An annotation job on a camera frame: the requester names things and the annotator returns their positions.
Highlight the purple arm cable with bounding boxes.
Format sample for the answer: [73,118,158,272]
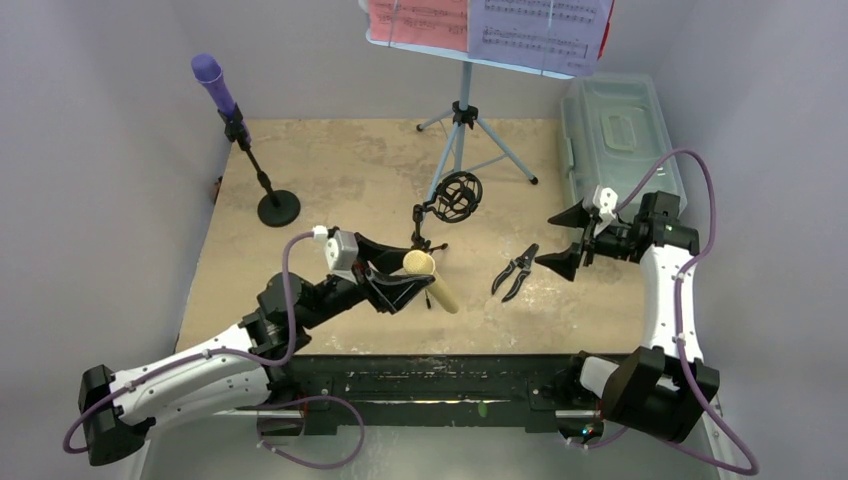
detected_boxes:
[566,148,760,478]
[62,231,319,455]

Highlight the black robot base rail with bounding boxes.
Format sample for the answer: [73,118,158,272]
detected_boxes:
[257,354,605,443]

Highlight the purple microphone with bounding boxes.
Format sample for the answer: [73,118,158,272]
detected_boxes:
[191,53,251,150]

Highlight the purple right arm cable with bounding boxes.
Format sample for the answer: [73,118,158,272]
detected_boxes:
[566,148,760,478]

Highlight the pink sheet music page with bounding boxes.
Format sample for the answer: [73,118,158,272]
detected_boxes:
[364,0,469,52]

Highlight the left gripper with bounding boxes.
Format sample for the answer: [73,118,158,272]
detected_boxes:
[298,234,433,329]

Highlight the purple sheet music page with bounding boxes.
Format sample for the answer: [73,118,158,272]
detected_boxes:
[468,0,615,77]

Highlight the black pruning shears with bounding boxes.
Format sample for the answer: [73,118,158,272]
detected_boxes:
[490,243,539,303]

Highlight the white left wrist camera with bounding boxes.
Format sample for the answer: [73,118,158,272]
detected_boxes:
[311,225,359,272]

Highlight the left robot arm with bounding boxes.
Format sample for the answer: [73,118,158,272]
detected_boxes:
[62,226,440,466]

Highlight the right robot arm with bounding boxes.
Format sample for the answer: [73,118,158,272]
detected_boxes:
[536,188,720,443]

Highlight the clear plastic storage box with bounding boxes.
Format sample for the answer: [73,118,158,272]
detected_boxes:
[557,73,672,208]

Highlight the cream microphone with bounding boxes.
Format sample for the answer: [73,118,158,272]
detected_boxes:
[402,249,460,315]

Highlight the black round base mic stand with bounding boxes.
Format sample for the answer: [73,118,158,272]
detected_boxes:
[218,104,301,228]

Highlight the black shock mount tripod stand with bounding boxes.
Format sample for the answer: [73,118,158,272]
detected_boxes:
[403,171,483,314]

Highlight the light blue music stand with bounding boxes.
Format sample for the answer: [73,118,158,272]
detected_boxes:
[365,29,572,197]

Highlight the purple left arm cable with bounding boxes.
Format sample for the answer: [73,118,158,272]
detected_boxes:
[62,231,319,455]

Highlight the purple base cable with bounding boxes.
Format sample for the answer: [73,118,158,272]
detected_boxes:
[255,394,366,470]

